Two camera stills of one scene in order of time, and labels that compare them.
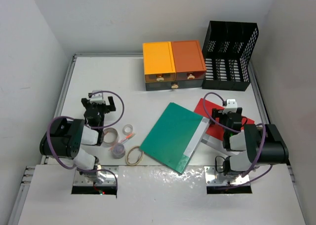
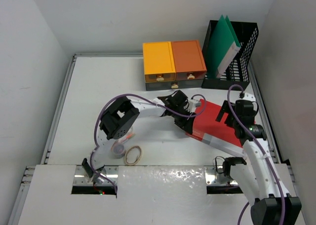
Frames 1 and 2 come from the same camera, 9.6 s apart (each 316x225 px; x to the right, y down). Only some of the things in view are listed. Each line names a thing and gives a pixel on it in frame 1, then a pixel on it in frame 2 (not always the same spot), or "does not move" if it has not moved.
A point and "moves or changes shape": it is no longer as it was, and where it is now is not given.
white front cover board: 160,195 does not move
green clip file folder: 175,137 → 223,47
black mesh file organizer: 227,48 does not move
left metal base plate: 79,180 does not move
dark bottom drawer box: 174,85 does not move
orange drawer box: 188,61 does not move
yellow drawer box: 159,63 does not move
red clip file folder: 212,130 moves or changes shape
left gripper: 87,103 → 185,125
